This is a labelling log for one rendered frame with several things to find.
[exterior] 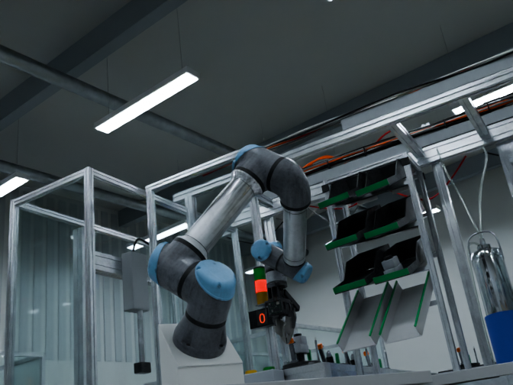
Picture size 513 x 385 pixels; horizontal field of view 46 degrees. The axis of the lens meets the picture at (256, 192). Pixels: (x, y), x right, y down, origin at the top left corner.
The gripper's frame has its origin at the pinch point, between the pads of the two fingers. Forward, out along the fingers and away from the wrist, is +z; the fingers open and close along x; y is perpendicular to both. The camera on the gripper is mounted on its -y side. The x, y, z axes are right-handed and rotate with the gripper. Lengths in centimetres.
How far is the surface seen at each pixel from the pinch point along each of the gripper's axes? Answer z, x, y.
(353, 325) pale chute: -1.7, 22.3, -8.2
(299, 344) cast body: 1.6, 2.0, -4.8
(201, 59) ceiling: -455, -266, -379
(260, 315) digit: -14.9, -19.3, -17.1
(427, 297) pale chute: -5, 50, -7
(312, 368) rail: 12.2, 12.6, 10.0
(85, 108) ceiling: -455, -466, -364
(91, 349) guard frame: -11, -82, 13
